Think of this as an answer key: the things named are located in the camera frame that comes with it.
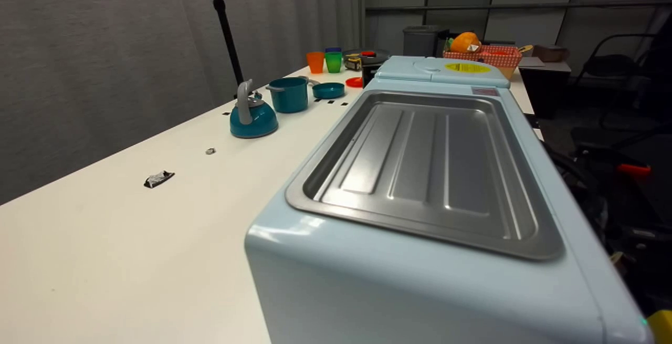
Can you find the light blue chamber lid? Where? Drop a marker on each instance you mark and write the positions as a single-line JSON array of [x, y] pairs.
[[441, 71]]

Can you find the light blue breakfast maker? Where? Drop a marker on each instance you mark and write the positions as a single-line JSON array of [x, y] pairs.
[[399, 291]]

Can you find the teal toy pot lid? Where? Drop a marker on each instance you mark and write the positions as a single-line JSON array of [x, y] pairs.
[[328, 90]]

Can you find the red round lid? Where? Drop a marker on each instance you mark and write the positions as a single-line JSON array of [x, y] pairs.
[[355, 82]]

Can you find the teal toy pot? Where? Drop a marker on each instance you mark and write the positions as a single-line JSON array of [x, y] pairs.
[[289, 94]]

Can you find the teal toy kettle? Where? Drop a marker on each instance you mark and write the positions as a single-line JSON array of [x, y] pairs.
[[253, 115]]

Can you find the green plastic cup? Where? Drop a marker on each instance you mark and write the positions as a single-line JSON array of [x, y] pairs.
[[333, 62]]

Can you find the yellow black tape measure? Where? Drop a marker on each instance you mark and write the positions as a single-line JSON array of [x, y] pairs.
[[353, 63]]

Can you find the orange plastic cup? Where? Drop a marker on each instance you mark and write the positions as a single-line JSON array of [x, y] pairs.
[[315, 62]]

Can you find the grey metal griddle tray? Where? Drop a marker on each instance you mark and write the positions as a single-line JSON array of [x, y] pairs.
[[430, 170]]

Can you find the black round pan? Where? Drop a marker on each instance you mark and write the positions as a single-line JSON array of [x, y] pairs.
[[367, 56]]

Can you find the grey trash bin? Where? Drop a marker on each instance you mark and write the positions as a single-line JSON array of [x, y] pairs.
[[420, 40]]

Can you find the orange toy fruit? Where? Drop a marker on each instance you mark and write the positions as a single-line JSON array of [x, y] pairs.
[[465, 42]]

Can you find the red checkered basket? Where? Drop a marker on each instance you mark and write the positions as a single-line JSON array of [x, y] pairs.
[[485, 56]]

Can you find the crumpled black wrapper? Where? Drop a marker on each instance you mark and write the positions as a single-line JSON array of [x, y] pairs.
[[158, 178]]

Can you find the grey curtain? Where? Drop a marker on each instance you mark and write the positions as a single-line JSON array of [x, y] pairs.
[[131, 55]]

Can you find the brown cardboard box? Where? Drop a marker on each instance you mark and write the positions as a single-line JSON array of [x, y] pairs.
[[550, 52]]

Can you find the black office chair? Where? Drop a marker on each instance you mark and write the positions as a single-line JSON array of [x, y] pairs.
[[617, 63]]

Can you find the camera on tripod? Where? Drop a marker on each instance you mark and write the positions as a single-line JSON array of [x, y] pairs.
[[224, 23]]

